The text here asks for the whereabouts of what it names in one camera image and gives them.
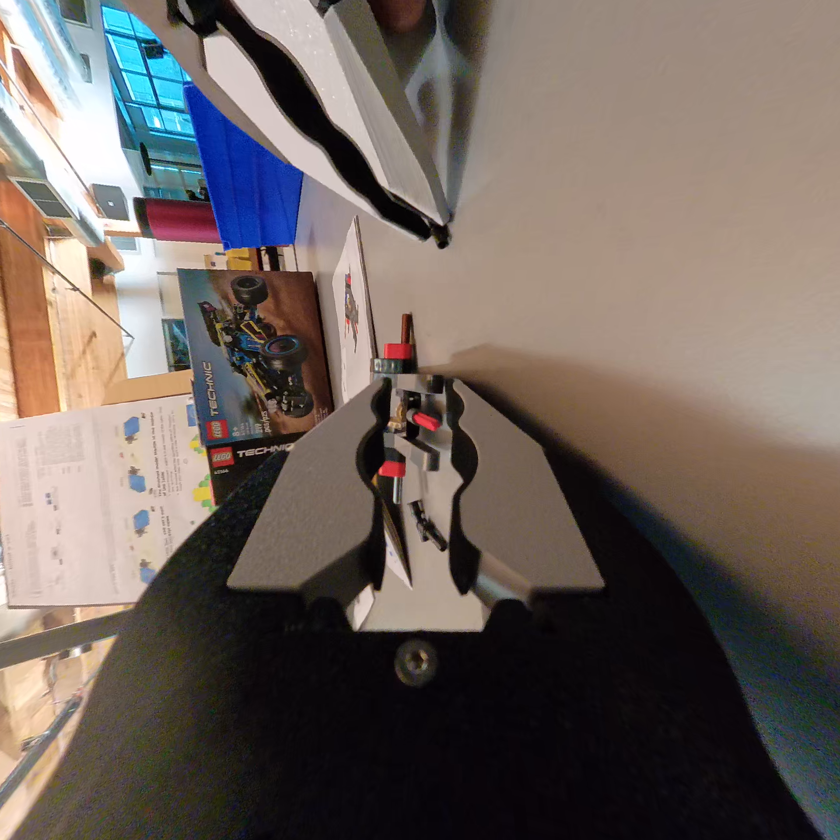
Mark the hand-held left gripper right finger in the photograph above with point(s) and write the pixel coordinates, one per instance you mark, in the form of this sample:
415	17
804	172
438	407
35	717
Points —
525	518

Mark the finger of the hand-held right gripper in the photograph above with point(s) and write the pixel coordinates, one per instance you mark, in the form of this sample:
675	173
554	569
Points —
249	105
367	98

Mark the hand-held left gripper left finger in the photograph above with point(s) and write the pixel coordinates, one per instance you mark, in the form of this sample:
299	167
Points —
308	518

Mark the short black lego pin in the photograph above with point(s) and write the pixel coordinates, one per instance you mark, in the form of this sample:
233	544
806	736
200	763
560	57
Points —
441	236

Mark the partly built lego chassis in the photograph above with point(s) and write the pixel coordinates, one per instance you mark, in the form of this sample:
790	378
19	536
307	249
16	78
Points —
397	351

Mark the long black lego pin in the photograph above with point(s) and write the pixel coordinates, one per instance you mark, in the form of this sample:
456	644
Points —
420	518
434	538

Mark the lego set box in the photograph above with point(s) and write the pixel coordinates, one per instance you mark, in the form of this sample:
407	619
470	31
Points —
262	394

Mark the open lego instruction booklet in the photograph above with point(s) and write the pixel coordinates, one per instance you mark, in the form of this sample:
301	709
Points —
354	315

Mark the blue plastic bin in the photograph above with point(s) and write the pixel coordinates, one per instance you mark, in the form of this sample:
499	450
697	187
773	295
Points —
249	190

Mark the maroon insulated bottle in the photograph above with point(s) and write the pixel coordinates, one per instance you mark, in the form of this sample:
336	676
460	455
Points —
180	220

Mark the yellow plastic bin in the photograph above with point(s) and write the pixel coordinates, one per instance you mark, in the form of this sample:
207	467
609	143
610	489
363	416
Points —
243	257

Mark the black speaker box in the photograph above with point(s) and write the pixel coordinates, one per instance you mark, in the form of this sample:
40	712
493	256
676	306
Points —
109	200

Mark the brown cardboard sheet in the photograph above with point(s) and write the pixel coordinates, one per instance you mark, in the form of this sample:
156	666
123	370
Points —
151	387

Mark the white printed instruction sheet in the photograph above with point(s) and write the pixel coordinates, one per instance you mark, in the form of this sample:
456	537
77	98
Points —
85	499

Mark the grey steel beam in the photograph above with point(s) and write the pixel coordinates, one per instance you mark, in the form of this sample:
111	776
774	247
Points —
59	640

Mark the glass window wall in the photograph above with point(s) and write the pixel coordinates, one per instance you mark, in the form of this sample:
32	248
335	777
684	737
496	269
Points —
151	79

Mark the wall air vent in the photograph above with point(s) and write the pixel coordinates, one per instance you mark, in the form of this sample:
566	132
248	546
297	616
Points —
43	197

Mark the large silver air duct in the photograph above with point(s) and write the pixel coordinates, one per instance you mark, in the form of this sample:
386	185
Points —
26	151

